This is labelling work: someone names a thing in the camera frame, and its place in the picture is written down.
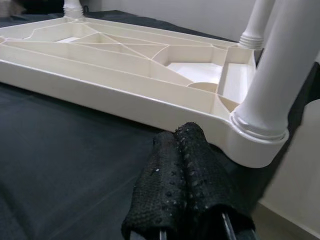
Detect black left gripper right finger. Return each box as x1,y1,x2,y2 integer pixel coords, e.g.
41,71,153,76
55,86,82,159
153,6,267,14
174,121,256,240

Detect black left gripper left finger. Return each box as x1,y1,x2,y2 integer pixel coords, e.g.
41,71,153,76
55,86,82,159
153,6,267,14
121,131,188,240

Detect white plastic table leg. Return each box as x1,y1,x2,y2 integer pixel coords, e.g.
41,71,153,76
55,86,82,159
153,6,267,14
229,0,320,147
239,0,278,51
63,0,85,21

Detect black table cloth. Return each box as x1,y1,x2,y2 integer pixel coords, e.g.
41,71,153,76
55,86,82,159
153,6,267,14
0,9,320,240

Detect white plastic table top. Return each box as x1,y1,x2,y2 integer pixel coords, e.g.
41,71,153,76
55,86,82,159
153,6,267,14
0,16,291,169

